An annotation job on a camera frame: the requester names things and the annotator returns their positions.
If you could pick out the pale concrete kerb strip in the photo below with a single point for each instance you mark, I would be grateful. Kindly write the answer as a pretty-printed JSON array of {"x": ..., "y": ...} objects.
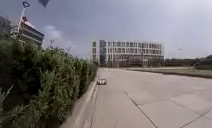
[{"x": 81, "y": 106}]

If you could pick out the distant row of trees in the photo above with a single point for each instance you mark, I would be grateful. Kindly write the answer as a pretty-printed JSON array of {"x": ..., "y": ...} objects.
[{"x": 194, "y": 62}]

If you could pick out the tall green hedge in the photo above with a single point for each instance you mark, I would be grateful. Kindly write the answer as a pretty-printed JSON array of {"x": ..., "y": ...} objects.
[{"x": 37, "y": 83}]

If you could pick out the white multi-storey building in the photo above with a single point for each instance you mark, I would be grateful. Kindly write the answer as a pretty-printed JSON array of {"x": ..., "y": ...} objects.
[{"x": 127, "y": 52}]

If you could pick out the white car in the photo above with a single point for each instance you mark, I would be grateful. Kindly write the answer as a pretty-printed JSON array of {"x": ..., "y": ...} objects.
[{"x": 101, "y": 81}]

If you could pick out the building with banded balconies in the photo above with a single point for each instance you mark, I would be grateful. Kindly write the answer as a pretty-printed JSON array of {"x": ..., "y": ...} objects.
[{"x": 29, "y": 33}]

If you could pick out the grey concrete slab pavement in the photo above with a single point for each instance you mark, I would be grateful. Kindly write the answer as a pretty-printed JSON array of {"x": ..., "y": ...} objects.
[{"x": 127, "y": 110}]

